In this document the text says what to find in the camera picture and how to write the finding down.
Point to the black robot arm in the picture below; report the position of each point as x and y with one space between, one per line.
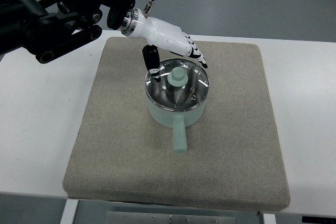
49 29

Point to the black label plate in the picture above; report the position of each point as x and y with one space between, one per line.
318 220

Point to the beige fabric mat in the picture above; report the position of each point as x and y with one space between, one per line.
233 160

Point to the mint green saucepan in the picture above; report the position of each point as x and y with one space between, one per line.
177 121

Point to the grey metal plate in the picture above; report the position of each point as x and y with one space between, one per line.
137 217

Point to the glass lid green knob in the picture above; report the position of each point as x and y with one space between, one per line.
183 85

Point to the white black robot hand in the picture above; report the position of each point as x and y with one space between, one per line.
159 34

